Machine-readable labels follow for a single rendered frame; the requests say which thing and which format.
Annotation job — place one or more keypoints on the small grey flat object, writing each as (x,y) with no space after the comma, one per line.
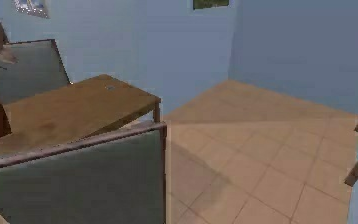
(110,88)

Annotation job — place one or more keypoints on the brown wooden table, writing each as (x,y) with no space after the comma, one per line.
(77,110)

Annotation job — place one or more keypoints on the framed green picture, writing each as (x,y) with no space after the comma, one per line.
(211,3)

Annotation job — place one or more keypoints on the house plant with pale leaves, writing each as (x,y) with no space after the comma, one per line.
(2,55)

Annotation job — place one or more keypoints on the grey chair with brown frame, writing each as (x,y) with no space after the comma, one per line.
(87,180)
(27,71)

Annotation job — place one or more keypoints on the framed picture with grey frame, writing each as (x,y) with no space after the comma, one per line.
(32,6)

